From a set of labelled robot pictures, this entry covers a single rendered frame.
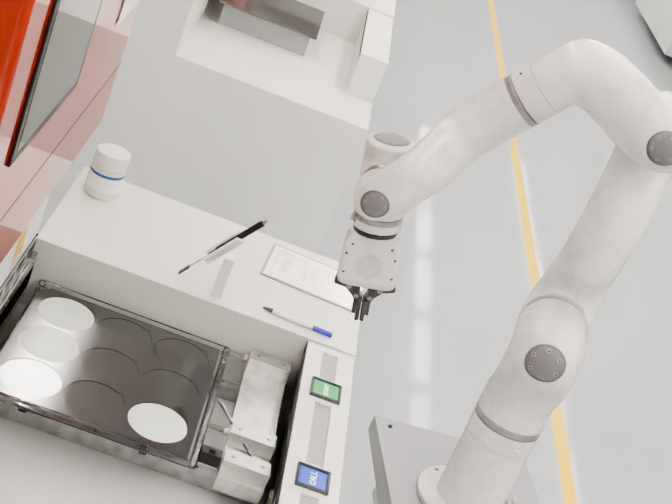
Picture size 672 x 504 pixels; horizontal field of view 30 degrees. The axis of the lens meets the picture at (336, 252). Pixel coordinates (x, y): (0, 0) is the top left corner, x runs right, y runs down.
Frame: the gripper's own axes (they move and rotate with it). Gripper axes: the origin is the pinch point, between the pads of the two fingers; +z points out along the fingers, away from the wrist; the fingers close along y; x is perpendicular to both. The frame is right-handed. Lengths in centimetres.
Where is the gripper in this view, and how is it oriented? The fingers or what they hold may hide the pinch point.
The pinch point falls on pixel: (360, 307)
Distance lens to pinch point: 218.0
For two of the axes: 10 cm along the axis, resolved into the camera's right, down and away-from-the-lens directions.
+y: 9.9, 1.7, 0.1
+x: 0.7, -4.3, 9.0
